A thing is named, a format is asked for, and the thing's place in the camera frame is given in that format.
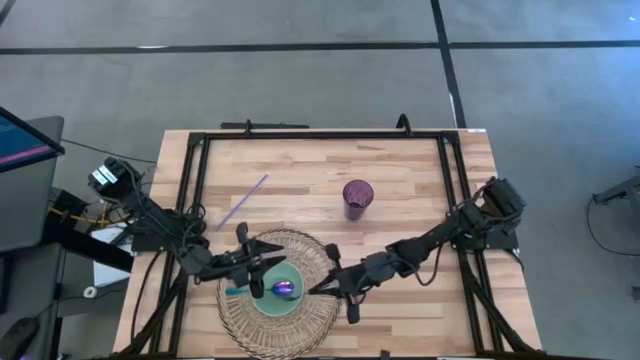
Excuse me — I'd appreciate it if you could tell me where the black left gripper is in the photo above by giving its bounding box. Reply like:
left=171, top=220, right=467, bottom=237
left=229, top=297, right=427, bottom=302
left=212, top=222, right=289, bottom=300

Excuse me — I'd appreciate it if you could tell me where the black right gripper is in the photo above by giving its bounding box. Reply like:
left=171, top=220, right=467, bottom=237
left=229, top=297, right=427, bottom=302
left=308, top=243, right=374, bottom=325

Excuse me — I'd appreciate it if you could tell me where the iridescent metal spoon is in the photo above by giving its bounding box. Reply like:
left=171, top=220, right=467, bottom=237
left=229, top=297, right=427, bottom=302
left=224, top=280, right=297, bottom=300

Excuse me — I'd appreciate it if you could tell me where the purple drinking straw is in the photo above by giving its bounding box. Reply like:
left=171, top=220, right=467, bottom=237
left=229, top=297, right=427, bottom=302
left=214, top=173, right=270, bottom=233

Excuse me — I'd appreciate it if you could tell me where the mint green bowl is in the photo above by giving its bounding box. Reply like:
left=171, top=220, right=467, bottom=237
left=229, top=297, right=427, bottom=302
left=252, top=260, right=306, bottom=318

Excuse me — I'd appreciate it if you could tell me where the round woven straw placemat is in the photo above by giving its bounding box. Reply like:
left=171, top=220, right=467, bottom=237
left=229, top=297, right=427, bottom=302
left=215, top=228, right=342, bottom=360

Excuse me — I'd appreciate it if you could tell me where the purple plastic cup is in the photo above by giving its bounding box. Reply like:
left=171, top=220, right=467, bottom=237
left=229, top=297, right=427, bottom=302
left=342, top=179, right=375, bottom=222

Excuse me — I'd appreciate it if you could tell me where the black flat bar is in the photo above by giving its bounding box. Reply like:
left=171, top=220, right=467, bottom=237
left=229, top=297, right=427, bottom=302
left=220, top=121, right=311, bottom=131

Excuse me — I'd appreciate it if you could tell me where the computer monitor with blue screen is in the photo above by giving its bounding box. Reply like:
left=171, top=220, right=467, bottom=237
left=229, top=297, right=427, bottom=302
left=0, top=105, right=66, bottom=174

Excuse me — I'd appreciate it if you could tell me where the grey metal stand leg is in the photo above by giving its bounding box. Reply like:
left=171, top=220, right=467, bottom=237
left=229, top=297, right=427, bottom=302
left=592, top=167, right=640, bottom=206

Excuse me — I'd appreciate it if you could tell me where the black aluminium table frame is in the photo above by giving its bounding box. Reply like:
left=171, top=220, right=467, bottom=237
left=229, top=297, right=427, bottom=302
left=112, top=113, right=544, bottom=360

